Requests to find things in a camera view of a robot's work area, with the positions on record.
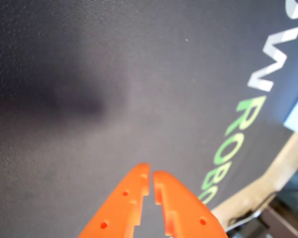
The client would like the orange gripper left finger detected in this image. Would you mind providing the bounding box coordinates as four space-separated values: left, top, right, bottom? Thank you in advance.
77 162 151 238

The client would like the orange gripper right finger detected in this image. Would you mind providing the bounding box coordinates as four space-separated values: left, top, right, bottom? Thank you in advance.
152 170 229 238

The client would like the dark mat with WOWROBO print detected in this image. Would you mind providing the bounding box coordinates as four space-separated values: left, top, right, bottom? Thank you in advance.
0 0 298 238

